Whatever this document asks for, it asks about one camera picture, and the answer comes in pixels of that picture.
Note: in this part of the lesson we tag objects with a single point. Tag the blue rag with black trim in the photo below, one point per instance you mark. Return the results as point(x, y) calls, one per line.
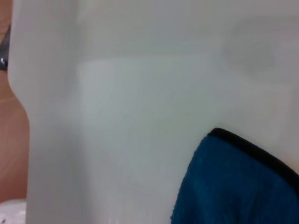
point(233, 182)

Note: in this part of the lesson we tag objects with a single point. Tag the dark grey floor object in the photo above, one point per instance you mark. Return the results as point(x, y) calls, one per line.
point(5, 51)

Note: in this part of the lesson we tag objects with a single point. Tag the white speckled object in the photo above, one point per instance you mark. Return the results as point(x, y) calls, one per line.
point(11, 212)

